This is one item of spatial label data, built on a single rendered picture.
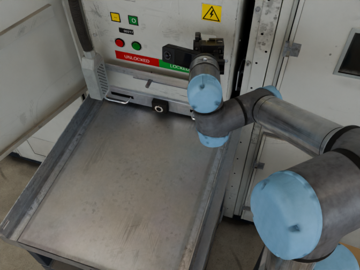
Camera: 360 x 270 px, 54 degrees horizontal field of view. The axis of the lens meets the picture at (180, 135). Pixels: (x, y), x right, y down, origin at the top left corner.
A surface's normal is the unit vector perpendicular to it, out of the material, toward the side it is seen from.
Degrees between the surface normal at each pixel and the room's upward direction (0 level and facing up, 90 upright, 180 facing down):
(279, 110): 41
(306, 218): 35
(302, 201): 10
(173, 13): 90
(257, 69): 90
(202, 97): 75
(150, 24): 90
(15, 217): 90
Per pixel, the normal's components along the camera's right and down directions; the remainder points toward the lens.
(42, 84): 0.81, 0.45
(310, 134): -0.88, -0.28
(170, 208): -0.02, -0.62
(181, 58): -0.54, 0.46
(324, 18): -0.31, 0.75
